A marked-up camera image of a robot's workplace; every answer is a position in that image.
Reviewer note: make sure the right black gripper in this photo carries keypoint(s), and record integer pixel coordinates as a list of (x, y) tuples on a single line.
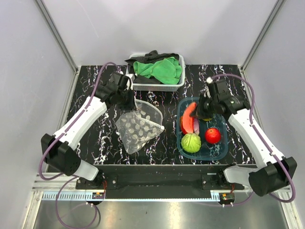
[(199, 111)]

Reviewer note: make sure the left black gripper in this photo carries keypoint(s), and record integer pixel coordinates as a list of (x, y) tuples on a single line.
[(131, 105)]

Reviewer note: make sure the fake watermelon slice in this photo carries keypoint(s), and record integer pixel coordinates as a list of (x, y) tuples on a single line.
[(187, 121)]

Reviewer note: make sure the fake red apple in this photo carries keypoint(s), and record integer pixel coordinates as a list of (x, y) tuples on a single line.
[(213, 135)]

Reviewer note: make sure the fake green cabbage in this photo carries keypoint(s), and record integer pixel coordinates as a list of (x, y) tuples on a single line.
[(191, 143)]

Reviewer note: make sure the clear zip top bag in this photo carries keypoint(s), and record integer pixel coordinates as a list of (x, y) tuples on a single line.
[(149, 112)]

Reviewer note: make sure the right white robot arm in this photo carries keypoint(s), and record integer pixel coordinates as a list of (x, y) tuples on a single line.
[(273, 170)]

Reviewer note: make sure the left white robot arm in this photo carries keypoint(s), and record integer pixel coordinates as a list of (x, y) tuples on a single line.
[(59, 149)]

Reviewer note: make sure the white plastic basket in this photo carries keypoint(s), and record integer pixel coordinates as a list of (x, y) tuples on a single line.
[(160, 87)]

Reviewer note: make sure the blue transparent plastic container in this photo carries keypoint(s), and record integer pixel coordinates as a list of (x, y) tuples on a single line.
[(207, 152)]

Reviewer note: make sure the green cloth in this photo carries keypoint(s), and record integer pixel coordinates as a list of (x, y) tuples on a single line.
[(165, 71)]

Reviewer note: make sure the black cloth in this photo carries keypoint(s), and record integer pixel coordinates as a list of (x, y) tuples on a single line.
[(151, 57)]

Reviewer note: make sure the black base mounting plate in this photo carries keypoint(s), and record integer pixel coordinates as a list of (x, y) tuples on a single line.
[(156, 182)]

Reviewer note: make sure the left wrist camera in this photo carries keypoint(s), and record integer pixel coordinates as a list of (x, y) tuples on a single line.
[(127, 81)]

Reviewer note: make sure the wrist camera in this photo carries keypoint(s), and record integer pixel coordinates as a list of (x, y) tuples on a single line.
[(127, 81), (209, 91)]

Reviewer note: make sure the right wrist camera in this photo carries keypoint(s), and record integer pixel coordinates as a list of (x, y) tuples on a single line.
[(209, 91)]

